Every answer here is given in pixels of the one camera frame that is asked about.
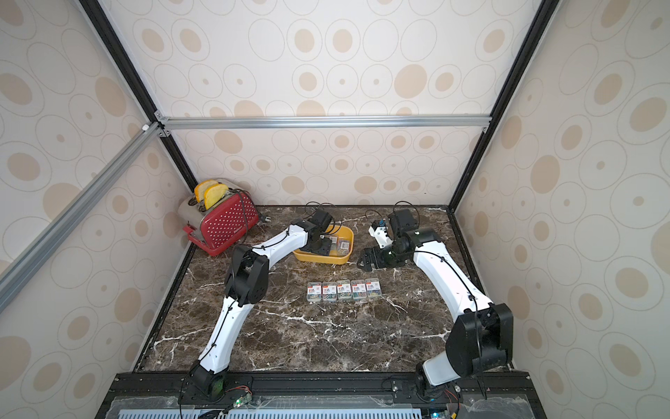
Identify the clear paper clip box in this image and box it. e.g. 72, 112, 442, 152
366, 279, 382, 299
306, 282, 322, 303
321, 282, 338, 302
337, 280, 352, 300
351, 280, 367, 301

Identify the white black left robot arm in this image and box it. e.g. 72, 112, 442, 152
188, 211, 333, 400

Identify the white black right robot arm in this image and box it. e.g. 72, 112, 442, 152
358, 223, 514, 387

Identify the yellow plastic storage tray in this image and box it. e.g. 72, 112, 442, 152
293, 226, 354, 265

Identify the red polka dot toaster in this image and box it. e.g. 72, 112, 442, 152
177, 180, 260, 256

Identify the yellow toast slice right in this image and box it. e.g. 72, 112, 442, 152
203, 183, 229, 210

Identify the yellow toast slice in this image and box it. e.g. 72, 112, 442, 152
203, 183, 229, 210
194, 179, 219, 203

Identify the yellow toast slice left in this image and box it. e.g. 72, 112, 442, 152
194, 179, 219, 203

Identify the horizontal aluminium frame bar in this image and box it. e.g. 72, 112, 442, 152
159, 115, 491, 130

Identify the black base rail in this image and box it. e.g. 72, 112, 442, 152
96, 371, 546, 418

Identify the diagonal aluminium frame bar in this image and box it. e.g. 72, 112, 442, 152
1, 122, 162, 310

